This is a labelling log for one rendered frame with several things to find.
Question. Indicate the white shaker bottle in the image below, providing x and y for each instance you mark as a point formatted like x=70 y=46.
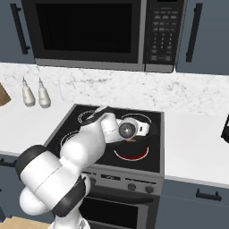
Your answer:
x=44 y=97
x=28 y=95

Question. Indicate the black oven door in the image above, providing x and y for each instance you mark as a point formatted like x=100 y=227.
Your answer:
x=119 y=213

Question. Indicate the wooden board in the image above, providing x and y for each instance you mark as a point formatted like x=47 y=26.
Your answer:
x=3 y=95

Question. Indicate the blue-grey cupboard door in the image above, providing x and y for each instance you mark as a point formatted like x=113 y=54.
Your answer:
x=213 y=35
x=9 y=29

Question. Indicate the grey oven knob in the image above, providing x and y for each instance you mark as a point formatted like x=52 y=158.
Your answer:
x=149 y=189
x=93 y=180
x=131 y=187

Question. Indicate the blue-grey drawer front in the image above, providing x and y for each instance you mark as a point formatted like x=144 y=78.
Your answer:
x=12 y=190
x=190 y=211

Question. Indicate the black small appliance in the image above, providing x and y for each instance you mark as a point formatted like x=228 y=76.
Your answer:
x=225 y=129

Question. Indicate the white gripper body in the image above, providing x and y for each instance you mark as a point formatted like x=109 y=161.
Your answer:
x=143 y=128

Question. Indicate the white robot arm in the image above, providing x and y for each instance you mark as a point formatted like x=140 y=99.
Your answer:
x=53 y=176

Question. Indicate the black glass hob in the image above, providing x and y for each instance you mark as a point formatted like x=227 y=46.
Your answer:
x=155 y=155

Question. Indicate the black and silver microwave oven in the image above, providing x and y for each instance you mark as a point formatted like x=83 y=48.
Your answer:
x=161 y=35

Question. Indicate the black microwave door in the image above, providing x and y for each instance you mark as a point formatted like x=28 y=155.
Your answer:
x=86 y=29

